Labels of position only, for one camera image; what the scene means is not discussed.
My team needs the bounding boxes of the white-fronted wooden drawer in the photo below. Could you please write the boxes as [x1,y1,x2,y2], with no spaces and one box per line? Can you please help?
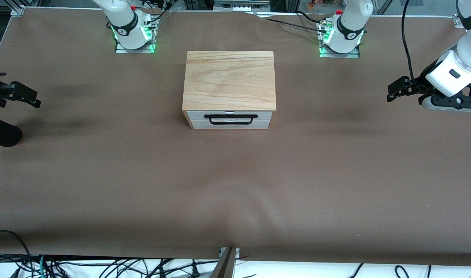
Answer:
[186,111,273,121]

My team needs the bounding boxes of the light wooden drawer cabinet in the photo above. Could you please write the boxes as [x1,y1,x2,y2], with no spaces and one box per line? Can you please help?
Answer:
[182,51,277,130]

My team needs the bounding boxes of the black cylinder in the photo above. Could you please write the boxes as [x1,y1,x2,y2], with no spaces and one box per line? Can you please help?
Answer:
[0,115,22,147]

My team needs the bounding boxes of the orange background items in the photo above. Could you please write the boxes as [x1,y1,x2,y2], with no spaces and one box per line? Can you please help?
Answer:
[307,0,336,10]

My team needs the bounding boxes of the grey background device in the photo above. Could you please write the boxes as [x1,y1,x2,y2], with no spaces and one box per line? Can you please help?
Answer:
[214,0,270,12]

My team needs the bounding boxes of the brown table cover sheet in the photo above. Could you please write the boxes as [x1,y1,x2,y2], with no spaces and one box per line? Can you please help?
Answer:
[0,7,471,267]

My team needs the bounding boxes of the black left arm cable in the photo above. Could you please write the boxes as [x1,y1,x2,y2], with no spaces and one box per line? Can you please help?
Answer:
[402,0,417,83]

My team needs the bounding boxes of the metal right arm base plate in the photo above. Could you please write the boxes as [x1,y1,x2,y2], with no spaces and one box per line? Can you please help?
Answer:
[115,17,155,54]

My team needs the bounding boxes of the short black cable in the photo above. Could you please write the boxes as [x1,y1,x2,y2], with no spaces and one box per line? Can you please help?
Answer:
[296,10,326,24]

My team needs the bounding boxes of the long black cable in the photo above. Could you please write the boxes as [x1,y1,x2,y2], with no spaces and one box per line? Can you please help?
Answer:
[255,12,328,35]

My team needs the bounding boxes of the black looped floor cable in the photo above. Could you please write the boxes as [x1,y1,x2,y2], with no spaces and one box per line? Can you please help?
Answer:
[0,231,32,271]

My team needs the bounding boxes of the black base cable bundle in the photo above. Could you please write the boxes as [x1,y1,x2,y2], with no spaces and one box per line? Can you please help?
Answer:
[143,0,173,25]

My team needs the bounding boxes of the white drawer front without handle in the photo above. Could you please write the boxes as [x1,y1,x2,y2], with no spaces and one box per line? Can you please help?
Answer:
[190,120,270,129]

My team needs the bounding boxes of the aluminium bracket with bar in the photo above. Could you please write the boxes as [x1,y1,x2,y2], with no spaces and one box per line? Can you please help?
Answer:
[210,246,240,278]

